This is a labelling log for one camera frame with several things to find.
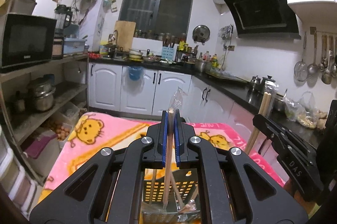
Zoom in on hanging wire strainer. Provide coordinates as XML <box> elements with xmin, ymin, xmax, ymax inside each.
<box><xmin>294</xmin><ymin>32</ymin><xmax>308</xmax><ymax>82</ymax></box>

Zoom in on wooden chopstick pair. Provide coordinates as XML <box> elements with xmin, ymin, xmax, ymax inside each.
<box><xmin>163</xmin><ymin>108</ymin><xmax>175</xmax><ymax>210</ymax></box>

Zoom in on hanging steel ladle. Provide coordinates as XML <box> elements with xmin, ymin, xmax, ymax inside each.
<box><xmin>308</xmin><ymin>30</ymin><xmax>318</xmax><ymax>77</ymax></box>

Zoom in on white lower cabinets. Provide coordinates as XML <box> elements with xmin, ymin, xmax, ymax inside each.
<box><xmin>88</xmin><ymin>62</ymin><xmax>262</xmax><ymax>139</ymax></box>

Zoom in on black range hood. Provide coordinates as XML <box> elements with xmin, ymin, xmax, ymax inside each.
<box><xmin>223</xmin><ymin>0</ymin><xmax>301</xmax><ymax>39</ymax></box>

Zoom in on wooden cutting board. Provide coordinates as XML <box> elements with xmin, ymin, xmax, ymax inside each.
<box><xmin>115</xmin><ymin>21</ymin><xmax>136</xmax><ymax>52</ymax></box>

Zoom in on light blue knife block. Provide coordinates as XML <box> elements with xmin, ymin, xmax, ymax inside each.
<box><xmin>161</xmin><ymin>46</ymin><xmax>175</xmax><ymax>61</ymax></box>

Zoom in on stainless steel stacked pots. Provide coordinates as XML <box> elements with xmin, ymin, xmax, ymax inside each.
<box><xmin>27</xmin><ymin>78</ymin><xmax>56</xmax><ymax>112</ymax></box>

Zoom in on white plastic drawer unit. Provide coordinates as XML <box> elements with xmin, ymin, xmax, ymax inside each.
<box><xmin>0</xmin><ymin>129</ymin><xmax>37</xmax><ymax>219</ymax></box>

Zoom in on pink cartoon bear blanket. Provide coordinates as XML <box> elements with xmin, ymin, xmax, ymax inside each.
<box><xmin>36</xmin><ymin>111</ymin><xmax>288</xmax><ymax>204</ymax></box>

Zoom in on black blender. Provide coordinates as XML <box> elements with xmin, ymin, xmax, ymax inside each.
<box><xmin>54</xmin><ymin>5</ymin><xmax>72</xmax><ymax>37</ymax></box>

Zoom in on black microwave oven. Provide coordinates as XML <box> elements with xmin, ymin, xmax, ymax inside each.
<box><xmin>1</xmin><ymin>13</ymin><xmax>56</xmax><ymax>72</ymax></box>

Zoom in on hanging pot lid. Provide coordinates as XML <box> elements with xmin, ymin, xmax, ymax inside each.
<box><xmin>192</xmin><ymin>25</ymin><xmax>210</xmax><ymax>45</ymax></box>

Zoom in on light blue plastic container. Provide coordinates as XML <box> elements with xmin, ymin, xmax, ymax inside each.
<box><xmin>63</xmin><ymin>38</ymin><xmax>86</xmax><ymax>55</ymax></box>

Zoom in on blue plastic bag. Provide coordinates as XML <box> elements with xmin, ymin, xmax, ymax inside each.
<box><xmin>128</xmin><ymin>66</ymin><xmax>143</xmax><ymax>81</ymax></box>

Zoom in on dark grey utensil caddy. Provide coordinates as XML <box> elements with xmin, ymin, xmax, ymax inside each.
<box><xmin>139</xmin><ymin>167</ymin><xmax>202</xmax><ymax>223</ymax></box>

